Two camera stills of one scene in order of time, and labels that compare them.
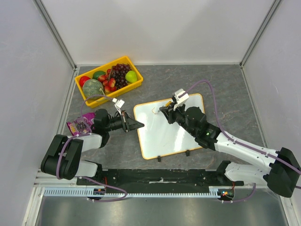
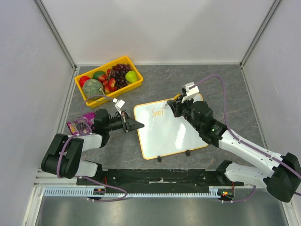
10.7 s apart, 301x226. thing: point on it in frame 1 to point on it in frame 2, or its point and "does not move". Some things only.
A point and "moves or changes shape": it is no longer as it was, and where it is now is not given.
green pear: x=131 y=76 does not move
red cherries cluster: x=108 y=83 does not move
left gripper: x=128 y=123 does not move
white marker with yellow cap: x=167 y=104 moves or changes shape
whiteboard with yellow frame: x=157 y=138 does not move
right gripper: x=171 y=114 to x=178 y=106
